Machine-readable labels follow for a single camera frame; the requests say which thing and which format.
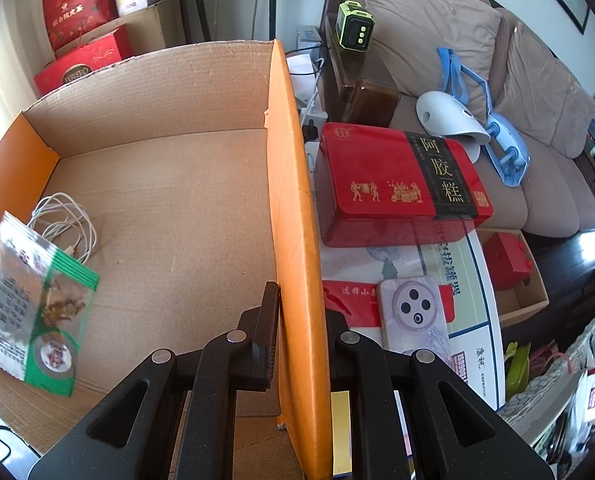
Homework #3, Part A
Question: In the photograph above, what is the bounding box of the white power strip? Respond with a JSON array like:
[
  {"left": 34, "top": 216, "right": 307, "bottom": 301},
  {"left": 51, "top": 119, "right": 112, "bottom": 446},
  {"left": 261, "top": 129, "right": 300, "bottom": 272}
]
[{"left": 300, "top": 95, "right": 328, "bottom": 171}]

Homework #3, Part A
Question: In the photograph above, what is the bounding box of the small red box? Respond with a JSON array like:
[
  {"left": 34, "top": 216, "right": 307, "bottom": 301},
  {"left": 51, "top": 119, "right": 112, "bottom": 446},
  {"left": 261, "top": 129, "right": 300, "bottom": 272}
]
[{"left": 483, "top": 231, "right": 534, "bottom": 292}]

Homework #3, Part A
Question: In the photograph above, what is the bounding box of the small open cardboard box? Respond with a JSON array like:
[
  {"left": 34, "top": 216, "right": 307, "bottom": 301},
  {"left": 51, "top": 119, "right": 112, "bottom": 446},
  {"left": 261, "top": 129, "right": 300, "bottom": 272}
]
[{"left": 477, "top": 227, "right": 549, "bottom": 317}]

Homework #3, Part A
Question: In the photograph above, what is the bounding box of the white blue carton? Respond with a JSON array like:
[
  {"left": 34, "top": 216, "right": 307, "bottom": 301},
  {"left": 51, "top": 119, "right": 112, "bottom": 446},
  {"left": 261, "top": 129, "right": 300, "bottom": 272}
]
[{"left": 296, "top": 25, "right": 324, "bottom": 53}]

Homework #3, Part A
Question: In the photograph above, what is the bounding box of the black cable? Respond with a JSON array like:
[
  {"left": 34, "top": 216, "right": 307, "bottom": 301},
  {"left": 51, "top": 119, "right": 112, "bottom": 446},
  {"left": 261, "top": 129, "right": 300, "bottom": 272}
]
[{"left": 0, "top": 422, "right": 43, "bottom": 461}]

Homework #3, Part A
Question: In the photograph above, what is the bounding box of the blue neck massager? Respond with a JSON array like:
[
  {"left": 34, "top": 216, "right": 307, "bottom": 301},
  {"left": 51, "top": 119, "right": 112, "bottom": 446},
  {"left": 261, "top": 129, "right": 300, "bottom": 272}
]
[{"left": 437, "top": 47, "right": 532, "bottom": 188}]

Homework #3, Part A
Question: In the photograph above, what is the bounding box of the large white printed carton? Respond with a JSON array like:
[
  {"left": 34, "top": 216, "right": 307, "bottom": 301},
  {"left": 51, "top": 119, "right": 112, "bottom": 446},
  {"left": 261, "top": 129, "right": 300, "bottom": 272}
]
[{"left": 320, "top": 230, "right": 507, "bottom": 411}]

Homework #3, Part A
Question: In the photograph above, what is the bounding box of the red tin with black band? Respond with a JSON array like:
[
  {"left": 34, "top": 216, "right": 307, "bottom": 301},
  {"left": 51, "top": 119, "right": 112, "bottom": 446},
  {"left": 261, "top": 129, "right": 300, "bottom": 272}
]
[{"left": 319, "top": 122, "right": 494, "bottom": 248}]

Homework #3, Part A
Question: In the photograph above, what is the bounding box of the orange cardboard box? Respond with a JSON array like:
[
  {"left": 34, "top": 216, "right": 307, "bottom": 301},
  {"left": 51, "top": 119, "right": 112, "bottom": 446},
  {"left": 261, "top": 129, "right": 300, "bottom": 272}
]
[{"left": 0, "top": 39, "right": 334, "bottom": 480}]

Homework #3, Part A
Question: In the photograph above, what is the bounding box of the white charging cable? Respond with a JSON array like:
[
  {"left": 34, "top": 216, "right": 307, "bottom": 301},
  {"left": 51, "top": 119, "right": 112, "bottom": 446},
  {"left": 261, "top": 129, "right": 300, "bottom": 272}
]
[{"left": 27, "top": 192, "right": 99, "bottom": 265}]

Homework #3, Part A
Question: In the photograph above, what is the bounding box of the beige sofa cushion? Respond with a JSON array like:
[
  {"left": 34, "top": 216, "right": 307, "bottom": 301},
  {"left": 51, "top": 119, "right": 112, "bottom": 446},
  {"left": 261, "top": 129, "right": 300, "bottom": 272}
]
[
  {"left": 365, "top": 0, "right": 503, "bottom": 103},
  {"left": 492, "top": 20, "right": 595, "bottom": 158}
]

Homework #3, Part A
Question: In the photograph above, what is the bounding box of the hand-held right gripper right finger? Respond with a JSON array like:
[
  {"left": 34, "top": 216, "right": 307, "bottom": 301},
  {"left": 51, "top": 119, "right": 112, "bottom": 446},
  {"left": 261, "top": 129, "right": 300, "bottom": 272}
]
[{"left": 325, "top": 307, "right": 553, "bottom": 480}]

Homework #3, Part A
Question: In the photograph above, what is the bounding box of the brown translucent box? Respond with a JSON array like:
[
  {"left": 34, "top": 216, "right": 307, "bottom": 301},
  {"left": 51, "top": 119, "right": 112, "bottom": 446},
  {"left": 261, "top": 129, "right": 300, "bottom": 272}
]
[{"left": 341, "top": 78, "right": 401, "bottom": 128}]

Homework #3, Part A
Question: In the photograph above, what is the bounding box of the green plastic item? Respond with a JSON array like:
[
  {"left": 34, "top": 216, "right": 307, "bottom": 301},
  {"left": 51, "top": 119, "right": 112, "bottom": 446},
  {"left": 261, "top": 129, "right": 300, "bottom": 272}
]
[{"left": 502, "top": 342, "right": 531, "bottom": 401}]

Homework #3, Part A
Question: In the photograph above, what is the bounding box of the green white snack packet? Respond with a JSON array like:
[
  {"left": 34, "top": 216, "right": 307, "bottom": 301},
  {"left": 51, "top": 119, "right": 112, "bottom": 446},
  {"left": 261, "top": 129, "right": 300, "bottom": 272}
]
[{"left": 0, "top": 211, "right": 100, "bottom": 398}]

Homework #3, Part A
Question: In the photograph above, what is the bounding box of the white plastic massager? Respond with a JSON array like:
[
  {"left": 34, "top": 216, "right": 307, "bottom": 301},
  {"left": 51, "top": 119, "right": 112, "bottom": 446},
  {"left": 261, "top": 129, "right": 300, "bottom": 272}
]
[{"left": 416, "top": 91, "right": 492, "bottom": 162}]

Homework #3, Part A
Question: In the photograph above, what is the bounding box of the brown cardboard carton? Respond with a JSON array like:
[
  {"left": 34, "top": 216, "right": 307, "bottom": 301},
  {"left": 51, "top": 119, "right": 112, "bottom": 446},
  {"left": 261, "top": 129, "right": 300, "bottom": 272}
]
[{"left": 97, "top": 2, "right": 183, "bottom": 63}]

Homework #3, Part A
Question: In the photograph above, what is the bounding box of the red chocolate gift box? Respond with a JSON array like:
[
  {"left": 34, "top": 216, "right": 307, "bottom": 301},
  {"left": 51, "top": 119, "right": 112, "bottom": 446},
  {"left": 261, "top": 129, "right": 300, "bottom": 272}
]
[{"left": 34, "top": 27, "right": 133, "bottom": 97}]

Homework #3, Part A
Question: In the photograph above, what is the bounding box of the red gift bag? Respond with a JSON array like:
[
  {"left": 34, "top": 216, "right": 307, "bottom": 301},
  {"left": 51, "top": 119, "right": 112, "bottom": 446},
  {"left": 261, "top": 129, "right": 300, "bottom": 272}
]
[{"left": 42, "top": 0, "right": 120, "bottom": 51}]

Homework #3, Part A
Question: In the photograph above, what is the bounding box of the green black device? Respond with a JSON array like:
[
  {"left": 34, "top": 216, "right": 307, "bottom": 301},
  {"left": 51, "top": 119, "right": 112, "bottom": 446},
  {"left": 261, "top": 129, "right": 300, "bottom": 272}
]
[{"left": 335, "top": 1, "right": 377, "bottom": 53}]

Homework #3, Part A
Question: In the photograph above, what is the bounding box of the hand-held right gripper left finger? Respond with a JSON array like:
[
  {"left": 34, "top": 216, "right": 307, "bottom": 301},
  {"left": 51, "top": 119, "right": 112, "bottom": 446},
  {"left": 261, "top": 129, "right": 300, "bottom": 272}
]
[{"left": 27, "top": 282, "right": 283, "bottom": 480}]

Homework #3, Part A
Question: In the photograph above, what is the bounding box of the brown sofa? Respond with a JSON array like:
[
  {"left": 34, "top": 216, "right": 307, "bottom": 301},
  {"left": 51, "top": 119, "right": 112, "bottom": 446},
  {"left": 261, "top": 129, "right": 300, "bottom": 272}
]
[{"left": 322, "top": 0, "right": 595, "bottom": 246}]

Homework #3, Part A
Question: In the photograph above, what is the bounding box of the phone in pale case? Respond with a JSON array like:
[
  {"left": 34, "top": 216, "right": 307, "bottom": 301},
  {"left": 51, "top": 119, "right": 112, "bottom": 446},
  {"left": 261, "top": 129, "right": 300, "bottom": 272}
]
[{"left": 377, "top": 275, "right": 462, "bottom": 361}]

